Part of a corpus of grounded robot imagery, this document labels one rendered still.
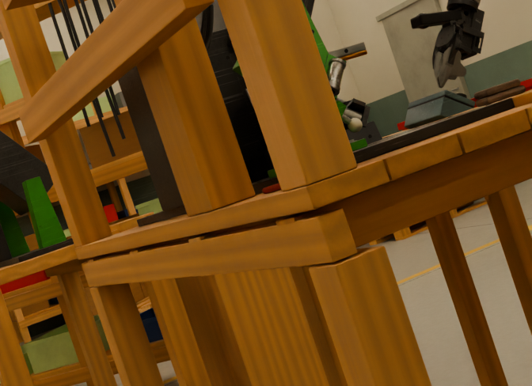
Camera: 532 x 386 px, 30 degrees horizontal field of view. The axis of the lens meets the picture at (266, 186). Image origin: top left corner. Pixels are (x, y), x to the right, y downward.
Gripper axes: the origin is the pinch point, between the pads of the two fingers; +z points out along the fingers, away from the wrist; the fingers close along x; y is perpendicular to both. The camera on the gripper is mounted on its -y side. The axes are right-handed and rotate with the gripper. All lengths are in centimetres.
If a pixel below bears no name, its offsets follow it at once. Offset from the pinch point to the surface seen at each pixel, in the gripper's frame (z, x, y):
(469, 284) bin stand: 38, 25, 35
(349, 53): -4.0, 13.6, -17.2
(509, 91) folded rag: 11.8, -34.9, -4.5
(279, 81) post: 36, -61, -60
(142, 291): -2, 684, 137
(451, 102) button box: 9.1, -12.9, -3.4
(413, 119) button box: 11.5, -1.9, -5.5
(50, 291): 45, 328, -11
